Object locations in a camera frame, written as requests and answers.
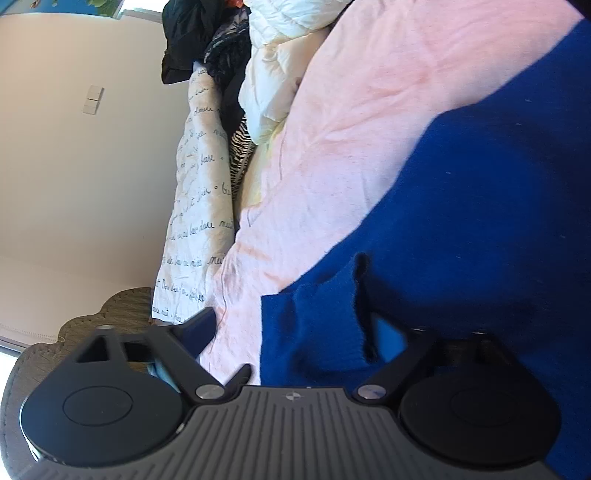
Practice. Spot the white puffer jacket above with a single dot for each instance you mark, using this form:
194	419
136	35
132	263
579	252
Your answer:
277	69

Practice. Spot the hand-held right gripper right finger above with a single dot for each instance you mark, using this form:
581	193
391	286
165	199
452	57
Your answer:
388	333

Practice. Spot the white light switch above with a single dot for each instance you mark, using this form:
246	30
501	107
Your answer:
93	99

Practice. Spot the zebra striped cloth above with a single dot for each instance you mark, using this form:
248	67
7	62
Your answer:
240	152

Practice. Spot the orange cloth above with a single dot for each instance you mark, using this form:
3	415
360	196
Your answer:
236	3

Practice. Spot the dark patterned cloth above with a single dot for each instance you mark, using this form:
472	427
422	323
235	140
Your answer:
227	55

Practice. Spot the blue knit sweater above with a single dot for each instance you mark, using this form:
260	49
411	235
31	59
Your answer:
485	207

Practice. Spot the pink bed sheet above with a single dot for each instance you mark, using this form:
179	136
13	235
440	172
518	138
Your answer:
360	115

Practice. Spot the script-printed white quilt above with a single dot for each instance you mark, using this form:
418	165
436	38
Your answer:
198	184

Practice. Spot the black clothing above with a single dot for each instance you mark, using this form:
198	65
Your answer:
184	41

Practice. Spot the blue printed cloth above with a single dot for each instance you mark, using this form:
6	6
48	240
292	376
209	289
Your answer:
55	5

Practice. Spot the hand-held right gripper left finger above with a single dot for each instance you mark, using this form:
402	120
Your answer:
204	324

